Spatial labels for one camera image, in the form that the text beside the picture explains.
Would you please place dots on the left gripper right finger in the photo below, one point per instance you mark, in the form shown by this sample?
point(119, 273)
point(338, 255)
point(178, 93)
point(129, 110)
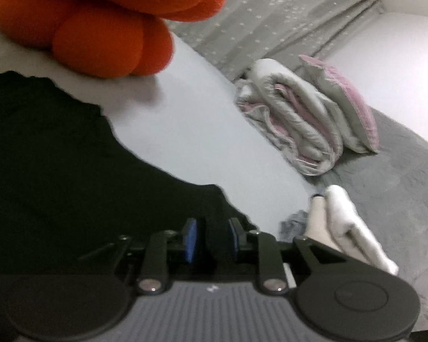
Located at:
point(269, 257)

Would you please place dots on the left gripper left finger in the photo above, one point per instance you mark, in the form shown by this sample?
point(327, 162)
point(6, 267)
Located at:
point(143, 266)

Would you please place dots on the black garment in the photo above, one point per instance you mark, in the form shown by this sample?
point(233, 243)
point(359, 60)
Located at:
point(68, 187)

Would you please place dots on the grey folded garment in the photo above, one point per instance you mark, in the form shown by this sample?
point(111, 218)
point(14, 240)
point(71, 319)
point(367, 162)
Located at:
point(293, 226)

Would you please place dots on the beige folded garment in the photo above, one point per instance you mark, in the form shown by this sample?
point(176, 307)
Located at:
point(316, 224)

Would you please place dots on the white folded garment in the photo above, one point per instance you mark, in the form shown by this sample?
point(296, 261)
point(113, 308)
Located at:
point(350, 232)

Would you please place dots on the folded white pink quilt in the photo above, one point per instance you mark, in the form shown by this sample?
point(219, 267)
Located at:
point(306, 126)

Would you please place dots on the grey quilted blanket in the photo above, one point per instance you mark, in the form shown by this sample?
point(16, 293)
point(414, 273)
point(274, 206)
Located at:
point(390, 192)

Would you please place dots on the pink grey pillow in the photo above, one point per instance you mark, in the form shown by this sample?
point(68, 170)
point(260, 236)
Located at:
point(329, 81)

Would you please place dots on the orange pumpkin plush pillow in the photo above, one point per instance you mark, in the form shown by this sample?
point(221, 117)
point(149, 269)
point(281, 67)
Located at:
point(103, 38)

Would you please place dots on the grey dotted curtain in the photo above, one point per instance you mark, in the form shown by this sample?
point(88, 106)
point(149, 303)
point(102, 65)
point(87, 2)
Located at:
point(245, 31)

